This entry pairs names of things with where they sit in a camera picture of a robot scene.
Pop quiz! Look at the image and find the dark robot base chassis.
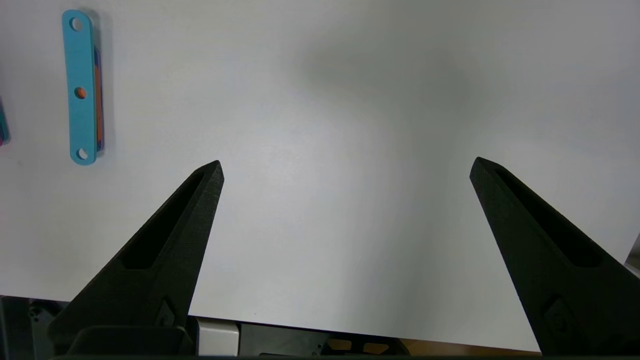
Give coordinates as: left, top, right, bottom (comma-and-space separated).
0, 295, 541, 357

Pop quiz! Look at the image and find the white block on chassis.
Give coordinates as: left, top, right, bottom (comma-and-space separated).
195, 317, 240, 357

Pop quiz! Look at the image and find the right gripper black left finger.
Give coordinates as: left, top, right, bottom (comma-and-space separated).
47, 160, 224, 351

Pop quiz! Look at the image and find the long blue flat bar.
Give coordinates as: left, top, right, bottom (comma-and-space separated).
62, 9, 105, 166

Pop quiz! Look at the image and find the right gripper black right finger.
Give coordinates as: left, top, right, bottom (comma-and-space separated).
470, 157, 640, 357

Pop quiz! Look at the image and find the pink flat bar with holes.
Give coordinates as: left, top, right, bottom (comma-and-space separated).
0, 97, 11, 147

